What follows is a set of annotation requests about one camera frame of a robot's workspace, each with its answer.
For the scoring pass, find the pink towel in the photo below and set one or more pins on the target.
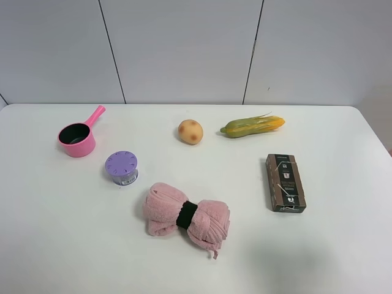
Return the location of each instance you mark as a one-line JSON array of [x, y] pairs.
[[206, 223]]

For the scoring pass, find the toy potato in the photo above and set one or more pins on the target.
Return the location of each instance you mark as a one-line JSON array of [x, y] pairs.
[[190, 132]]

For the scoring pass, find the toy corn cob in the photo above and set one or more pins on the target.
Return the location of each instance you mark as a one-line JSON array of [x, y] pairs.
[[250, 126]]

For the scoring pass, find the purple lidded round container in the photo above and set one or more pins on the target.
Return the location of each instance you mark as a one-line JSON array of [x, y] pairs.
[[122, 167]]

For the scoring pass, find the brown rectangular box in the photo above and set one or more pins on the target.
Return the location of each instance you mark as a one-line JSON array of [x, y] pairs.
[[285, 186]]

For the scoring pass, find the pink toy saucepan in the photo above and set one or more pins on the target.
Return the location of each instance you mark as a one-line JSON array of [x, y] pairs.
[[77, 139]]

